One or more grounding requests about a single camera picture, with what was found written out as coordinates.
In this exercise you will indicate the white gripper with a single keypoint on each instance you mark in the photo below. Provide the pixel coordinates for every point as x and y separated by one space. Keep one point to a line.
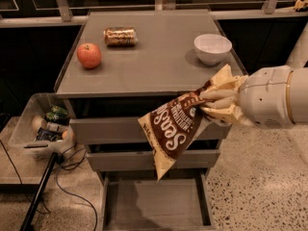
265 96

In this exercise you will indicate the brown chip bag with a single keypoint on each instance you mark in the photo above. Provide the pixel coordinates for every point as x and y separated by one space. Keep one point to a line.
174 126

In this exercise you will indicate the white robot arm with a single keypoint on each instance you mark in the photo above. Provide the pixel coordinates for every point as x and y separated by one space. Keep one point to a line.
297 96

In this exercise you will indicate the grey drawer cabinet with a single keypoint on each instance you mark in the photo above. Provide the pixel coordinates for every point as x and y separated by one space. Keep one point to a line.
134 80

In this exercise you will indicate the middle grey drawer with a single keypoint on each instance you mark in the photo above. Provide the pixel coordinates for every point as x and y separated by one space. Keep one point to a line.
123 161

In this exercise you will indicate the grey drawer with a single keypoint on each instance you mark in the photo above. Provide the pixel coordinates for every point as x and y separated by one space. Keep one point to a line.
123 161
107 130
137 201

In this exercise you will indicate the top grey drawer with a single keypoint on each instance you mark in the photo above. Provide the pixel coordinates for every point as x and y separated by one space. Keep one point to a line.
107 130

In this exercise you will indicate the bottom grey drawer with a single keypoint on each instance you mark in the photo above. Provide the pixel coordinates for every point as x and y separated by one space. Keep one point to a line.
137 201

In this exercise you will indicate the green snack bag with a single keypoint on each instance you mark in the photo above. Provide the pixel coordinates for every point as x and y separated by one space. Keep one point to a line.
57 114

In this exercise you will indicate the blue snack bag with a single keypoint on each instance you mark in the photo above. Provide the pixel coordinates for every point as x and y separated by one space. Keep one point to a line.
45 135

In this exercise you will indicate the white bowl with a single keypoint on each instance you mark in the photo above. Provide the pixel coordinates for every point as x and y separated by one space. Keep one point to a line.
211 49

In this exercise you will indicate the gold soda can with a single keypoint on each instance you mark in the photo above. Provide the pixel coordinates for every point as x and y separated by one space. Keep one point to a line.
120 36

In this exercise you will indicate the red apple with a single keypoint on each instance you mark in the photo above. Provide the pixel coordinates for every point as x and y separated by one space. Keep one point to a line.
89 55

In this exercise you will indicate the white bottle in bin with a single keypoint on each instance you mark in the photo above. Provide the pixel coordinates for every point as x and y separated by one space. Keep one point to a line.
39 121

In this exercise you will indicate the clear plastic bin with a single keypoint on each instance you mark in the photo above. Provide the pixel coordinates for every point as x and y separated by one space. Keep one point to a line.
36 134

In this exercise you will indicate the black pole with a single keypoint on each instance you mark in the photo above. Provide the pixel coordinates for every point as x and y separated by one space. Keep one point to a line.
27 222

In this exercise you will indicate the white diagonal post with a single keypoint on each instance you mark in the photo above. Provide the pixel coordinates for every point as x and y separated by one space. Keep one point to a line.
299 55

